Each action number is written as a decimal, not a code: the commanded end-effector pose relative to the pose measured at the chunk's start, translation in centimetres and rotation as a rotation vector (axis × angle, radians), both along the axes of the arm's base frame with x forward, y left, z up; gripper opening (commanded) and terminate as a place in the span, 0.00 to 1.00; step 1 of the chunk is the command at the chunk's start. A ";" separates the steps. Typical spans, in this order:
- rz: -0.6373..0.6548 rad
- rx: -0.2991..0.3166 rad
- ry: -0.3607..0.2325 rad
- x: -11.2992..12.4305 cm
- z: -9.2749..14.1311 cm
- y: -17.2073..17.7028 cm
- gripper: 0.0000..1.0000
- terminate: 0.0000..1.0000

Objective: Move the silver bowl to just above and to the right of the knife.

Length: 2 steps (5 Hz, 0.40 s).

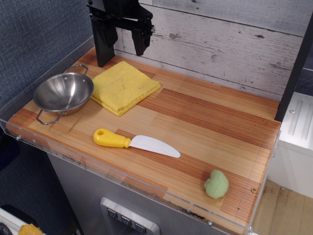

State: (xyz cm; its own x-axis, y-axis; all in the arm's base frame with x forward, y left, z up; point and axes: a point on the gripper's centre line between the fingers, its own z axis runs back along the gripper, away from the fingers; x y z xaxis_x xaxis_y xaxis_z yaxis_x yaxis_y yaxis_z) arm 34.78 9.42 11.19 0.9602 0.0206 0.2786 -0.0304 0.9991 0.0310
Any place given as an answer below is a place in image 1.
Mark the black vertical post left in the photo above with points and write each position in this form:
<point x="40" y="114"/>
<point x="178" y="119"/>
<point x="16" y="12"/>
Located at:
<point x="104" y="54"/>

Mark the white toy sink unit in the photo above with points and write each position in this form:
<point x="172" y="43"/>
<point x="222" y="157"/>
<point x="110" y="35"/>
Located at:
<point x="292" y="163"/>

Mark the silver toy fridge cabinet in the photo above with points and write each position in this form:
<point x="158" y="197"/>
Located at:
<point x="142" y="189"/>

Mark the green plush toy vegetable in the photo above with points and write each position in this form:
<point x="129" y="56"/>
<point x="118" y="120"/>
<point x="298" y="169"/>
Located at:
<point x="217" y="185"/>

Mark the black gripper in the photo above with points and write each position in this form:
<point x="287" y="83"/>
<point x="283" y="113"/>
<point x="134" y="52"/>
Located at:
<point x="125" y="14"/>

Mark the folded yellow cloth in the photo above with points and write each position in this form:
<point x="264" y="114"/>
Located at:
<point x="121" y="87"/>

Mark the ice dispenser button panel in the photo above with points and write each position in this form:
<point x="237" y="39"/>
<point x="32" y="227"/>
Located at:
<point x="129" y="218"/>

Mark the silver metal bowl with handles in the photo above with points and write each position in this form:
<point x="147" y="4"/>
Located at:
<point x="65" y="93"/>

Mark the yellow object bottom left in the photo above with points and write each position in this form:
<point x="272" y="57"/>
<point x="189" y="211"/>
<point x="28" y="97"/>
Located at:
<point x="29" y="229"/>

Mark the clear acrylic guard rail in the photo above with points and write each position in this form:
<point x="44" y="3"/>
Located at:
<point x="216" y="107"/>

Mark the yellow-handled white toy knife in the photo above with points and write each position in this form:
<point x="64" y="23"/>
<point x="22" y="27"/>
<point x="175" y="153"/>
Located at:
<point x="107" y="138"/>

